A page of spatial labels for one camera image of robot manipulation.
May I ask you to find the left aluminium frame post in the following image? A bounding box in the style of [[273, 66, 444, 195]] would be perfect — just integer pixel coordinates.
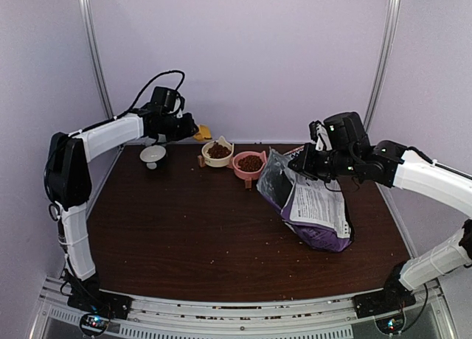
[[78, 0, 115, 130]]

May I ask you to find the purple pet food bag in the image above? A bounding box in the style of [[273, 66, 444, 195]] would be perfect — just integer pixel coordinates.
[[257, 148, 355, 253]]

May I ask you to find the cream cat-ear pet bowl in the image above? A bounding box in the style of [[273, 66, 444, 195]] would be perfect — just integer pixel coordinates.
[[201, 136, 234, 168]]

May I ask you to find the yellow plastic scoop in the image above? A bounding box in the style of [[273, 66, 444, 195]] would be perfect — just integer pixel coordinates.
[[193, 125, 212, 141]]

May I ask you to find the brown kibble in cream bowl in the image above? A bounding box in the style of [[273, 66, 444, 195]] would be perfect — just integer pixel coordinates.
[[207, 142, 232, 159]]

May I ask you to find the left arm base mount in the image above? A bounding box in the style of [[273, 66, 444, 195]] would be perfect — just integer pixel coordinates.
[[64, 269, 132, 320]]

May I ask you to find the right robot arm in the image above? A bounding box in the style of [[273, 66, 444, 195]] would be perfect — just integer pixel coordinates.
[[288, 112, 471, 311]]

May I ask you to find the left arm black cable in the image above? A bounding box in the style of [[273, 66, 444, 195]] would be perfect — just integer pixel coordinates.
[[43, 69, 186, 207]]

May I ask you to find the right aluminium frame post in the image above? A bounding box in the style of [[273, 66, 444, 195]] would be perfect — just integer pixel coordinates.
[[364, 0, 401, 132]]

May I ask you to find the navy white-dotted bowl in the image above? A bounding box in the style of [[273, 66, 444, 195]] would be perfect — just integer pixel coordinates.
[[139, 145, 167, 170]]

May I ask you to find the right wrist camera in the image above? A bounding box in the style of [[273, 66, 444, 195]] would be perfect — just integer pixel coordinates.
[[309, 120, 332, 151]]

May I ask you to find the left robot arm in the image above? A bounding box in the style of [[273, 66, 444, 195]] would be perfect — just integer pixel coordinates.
[[44, 86, 198, 281]]

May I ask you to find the blue zigzag patterned bowl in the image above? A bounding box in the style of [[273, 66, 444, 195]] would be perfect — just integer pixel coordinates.
[[284, 145, 305, 160]]

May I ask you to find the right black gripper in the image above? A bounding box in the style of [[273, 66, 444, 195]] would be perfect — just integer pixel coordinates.
[[289, 142, 358, 183]]

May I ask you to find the brown kibble in pink bowl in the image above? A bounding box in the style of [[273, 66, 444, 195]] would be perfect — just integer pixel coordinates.
[[237, 155, 263, 172]]

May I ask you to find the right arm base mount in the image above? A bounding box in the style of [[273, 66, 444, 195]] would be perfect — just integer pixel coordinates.
[[353, 262, 416, 318]]

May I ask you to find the pink cat-ear pet bowl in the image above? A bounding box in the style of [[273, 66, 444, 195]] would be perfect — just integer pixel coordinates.
[[232, 151, 267, 181]]

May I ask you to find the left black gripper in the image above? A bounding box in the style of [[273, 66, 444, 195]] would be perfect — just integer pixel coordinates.
[[161, 113, 199, 141]]

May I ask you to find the aluminium frame post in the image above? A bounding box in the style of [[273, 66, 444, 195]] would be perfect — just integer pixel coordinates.
[[78, 0, 115, 130], [364, 0, 401, 132]]

